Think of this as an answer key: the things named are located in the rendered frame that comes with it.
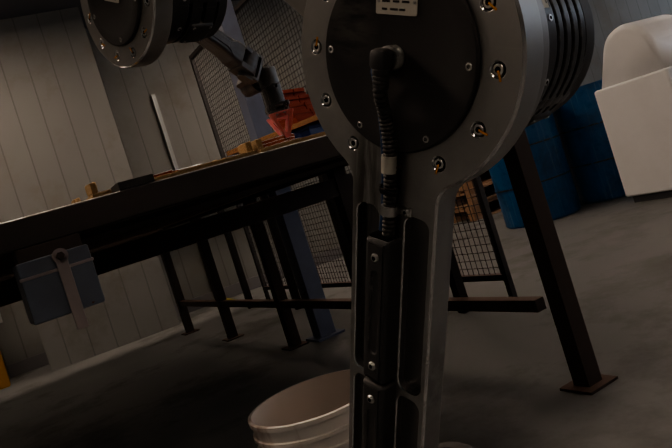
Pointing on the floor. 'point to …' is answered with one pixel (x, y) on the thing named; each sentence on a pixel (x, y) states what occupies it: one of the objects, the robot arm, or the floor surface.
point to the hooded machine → (640, 105)
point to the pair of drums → (566, 160)
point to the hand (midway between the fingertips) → (286, 135)
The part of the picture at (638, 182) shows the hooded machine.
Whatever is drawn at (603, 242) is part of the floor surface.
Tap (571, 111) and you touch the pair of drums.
